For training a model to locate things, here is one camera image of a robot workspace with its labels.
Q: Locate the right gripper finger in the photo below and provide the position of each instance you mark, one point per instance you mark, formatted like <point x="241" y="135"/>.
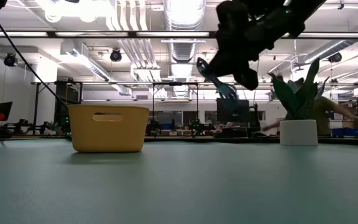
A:
<point x="218" y="68"/>

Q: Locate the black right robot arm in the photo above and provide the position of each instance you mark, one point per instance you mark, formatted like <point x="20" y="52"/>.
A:
<point x="291" y="15"/>

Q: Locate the green artificial plant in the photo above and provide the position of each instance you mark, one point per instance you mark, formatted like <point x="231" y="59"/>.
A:
<point x="300" y="96"/>

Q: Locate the white plant pot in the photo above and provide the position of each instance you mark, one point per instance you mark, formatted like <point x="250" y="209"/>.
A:
<point x="298" y="133"/>

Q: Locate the black ceiling spotlight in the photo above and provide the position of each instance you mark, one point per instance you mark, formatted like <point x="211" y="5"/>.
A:
<point x="116" y="56"/>
<point x="335" y="57"/>
<point x="10" y="59"/>

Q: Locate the person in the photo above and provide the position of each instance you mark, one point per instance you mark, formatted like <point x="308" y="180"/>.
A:
<point x="323" y="115"/>

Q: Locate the blue storage bin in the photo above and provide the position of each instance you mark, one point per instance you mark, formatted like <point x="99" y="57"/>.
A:
<point x="346" y="132"/>

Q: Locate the yellow plastic basket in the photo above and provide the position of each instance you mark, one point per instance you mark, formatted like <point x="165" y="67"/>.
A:
<point x="107" y="133"/>

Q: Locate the green table mat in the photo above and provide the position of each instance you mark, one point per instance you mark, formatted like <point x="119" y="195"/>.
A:
<point x="179" y="193"/>

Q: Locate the black cabinet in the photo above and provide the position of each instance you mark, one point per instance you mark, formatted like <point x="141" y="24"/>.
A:
<point x="73" y="93"/>

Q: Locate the silver ceiling air duct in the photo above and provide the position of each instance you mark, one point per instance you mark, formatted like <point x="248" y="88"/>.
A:
<point x="183" y="46"/>

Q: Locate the black metal frame stand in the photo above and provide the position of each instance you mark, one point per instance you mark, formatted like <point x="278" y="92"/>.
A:
<point x="176" y="83"/>

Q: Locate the black aluminium table frame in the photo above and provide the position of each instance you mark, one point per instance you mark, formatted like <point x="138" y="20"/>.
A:
<point x="213" y="140"/>

